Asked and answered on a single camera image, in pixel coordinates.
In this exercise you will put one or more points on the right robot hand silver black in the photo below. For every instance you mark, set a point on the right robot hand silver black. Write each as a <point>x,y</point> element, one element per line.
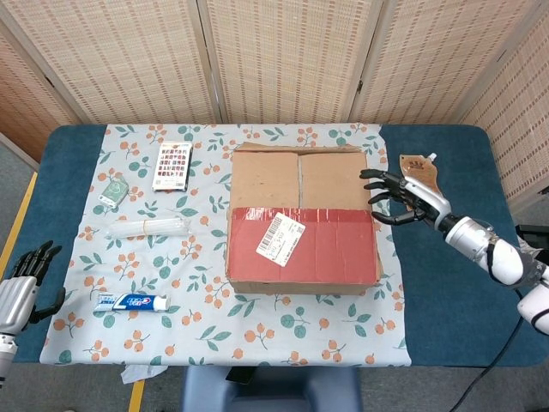
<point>422,199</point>

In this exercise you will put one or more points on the brown spout pouch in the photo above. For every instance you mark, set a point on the brown spout pouch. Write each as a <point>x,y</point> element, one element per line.
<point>418,166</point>

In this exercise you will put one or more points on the clear bag of white sticks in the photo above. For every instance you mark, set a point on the clear bag of white sticks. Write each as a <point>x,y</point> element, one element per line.
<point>146,227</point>

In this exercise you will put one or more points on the floral print tablecloth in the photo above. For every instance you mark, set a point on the floral print tablecloth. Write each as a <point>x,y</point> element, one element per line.
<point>206,326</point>

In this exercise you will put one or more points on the bamboo folding screen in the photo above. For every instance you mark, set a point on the bamboo folding screen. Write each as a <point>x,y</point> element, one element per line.
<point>291,64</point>

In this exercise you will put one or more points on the colourful card pack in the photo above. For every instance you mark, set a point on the colourful card pack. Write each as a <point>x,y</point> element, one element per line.
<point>172,167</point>

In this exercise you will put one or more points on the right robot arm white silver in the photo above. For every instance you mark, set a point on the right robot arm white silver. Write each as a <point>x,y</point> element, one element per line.
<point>476,238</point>

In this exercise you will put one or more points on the small green white pack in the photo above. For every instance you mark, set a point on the small green white pack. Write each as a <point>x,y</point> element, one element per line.
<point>113,192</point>

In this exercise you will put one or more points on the cardboard box with red tape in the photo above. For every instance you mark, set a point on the cardboard box with red tape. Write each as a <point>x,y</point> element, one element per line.
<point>334,253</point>

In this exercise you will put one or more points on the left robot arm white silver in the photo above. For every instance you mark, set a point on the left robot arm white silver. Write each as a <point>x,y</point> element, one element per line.
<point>6,356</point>

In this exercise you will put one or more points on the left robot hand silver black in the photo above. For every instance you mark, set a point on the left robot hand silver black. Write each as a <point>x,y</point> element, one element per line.
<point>15,300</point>

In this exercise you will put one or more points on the blue white toothpaste tube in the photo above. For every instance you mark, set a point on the blue white toothpaste tube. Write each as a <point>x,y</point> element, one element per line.
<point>133,302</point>

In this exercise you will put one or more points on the white sneaker with grey laces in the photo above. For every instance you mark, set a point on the white sneaker with grey laces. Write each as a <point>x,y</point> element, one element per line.
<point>526,246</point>

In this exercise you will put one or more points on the flat black object under table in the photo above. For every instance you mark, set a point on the flat black object under table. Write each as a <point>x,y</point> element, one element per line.
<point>240,375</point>

